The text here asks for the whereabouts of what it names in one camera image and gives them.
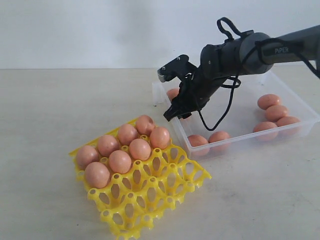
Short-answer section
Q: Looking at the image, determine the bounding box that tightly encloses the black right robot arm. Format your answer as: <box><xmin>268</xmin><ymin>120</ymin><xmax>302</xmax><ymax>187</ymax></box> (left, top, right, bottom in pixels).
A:
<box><xmin>157</xmin><ymin>25</ymin><xmax>320</xmax><ymax>121</ymax></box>

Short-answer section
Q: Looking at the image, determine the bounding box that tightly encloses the black cable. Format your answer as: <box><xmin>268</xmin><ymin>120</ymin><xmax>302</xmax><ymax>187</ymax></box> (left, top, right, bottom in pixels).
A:
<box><xmin>184</xmin><ymin>16</ymin><xmax>320</xmax><ymax>131</ymax></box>

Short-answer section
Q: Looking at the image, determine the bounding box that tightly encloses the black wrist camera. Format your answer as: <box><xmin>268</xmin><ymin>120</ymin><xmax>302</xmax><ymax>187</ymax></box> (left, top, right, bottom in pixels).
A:
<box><xmin>157</xmin><ymin>54</ymin><xmax>197</xmax><ymax>83</ymax></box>

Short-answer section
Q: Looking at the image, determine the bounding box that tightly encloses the clear plastic container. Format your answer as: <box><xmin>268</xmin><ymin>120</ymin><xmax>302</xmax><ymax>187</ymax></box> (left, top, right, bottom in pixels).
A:
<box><xmin>151</xmin><ymin>66</ymin><xmax>316</xmax><ymax>159</ymax></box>

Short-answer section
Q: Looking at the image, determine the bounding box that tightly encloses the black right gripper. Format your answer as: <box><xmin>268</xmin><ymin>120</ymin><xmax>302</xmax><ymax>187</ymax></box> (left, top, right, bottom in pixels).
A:
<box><xmin>163</xmin><ymin>74</ymin><xmax>213</xmax><ymax>122</ymax></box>

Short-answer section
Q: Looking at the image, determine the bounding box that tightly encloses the yellow plastic egg tray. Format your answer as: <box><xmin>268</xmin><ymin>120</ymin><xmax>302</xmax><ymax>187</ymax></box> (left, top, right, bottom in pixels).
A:
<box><xmin>74</xmin><ymin>143</ymin><xmax>211</xmax><ymax>240</ymax></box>

